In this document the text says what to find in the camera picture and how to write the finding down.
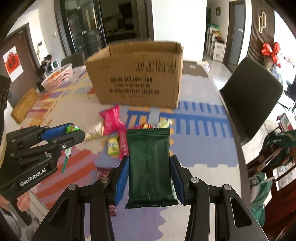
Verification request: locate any brown cardboard box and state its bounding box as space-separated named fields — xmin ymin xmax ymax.
xmin=85 ymin=41 xmax=183 ymax=108

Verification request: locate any white basket of oranges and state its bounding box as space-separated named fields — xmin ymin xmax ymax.
xmin=41 ymin=63 xmax=73 ymax=92

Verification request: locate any red fu door poster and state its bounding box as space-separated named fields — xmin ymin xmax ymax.
xmin=3 ymin=46 xmax=23 ymax=82

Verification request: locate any red gold candy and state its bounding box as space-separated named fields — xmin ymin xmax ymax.
xmin=139 ymin=122 xmax=153 ymax=129

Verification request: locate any black chair right side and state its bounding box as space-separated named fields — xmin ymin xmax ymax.
xmin=220 ymin=57 xmax=283 ymax=146

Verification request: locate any colourful patterned table mat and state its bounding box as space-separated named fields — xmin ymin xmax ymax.
xmin=36 ymin=73 xmax=243 ymax=240

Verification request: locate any dark green snack packet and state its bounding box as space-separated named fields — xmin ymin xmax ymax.
xmin=125 ymin=128 xmax=178 ymax=209

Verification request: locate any person left hand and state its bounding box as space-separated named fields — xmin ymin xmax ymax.
xmin=0 ymin=191 xmax=31 ymax=212

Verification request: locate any black chair far left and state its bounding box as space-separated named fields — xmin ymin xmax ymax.
xmin=61 ymin=52 xmax=85 ymax=68

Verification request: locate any maroon striped snack bar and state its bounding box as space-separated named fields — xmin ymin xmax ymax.
xmin=97 ymin=167 xmax=116 ymax=216

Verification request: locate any black chair behind box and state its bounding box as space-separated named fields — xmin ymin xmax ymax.
xmin=107 ymin=38 xmax=152 ymax=46

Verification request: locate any yellow woven box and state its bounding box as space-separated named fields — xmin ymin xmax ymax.
xmin=11 ymin=88 xmax=40 ymax=125

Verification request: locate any wooden chair with clothes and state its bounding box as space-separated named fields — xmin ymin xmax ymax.
xmin=247 ymin=130 xmax=295 ymax=240

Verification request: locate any pink snack packet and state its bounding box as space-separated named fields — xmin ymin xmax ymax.
xmin=99 ymin=105 xmax=125 ymax=136
xmin=118 ymin=129 xmax=129 ymax=160

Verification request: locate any white storage shelf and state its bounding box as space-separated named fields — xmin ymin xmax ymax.
xmin=205 ymin=24 xmax=225 ymax=62

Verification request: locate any red foil balloon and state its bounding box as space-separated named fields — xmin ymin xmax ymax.
xmin=261 ymin=42 xmax=281 ymax=68

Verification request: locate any yellow green candy packet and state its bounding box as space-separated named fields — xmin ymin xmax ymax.
xmin=107 ymin=137 xmax=120 ymax=156

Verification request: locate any green lollipop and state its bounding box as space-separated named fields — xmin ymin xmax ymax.
xmin=62 ymin=125 xmax=81 ymax=173

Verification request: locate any pale green candy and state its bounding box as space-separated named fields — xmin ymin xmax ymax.
xmin=158 ymin=118 xmax=173 ymax=128

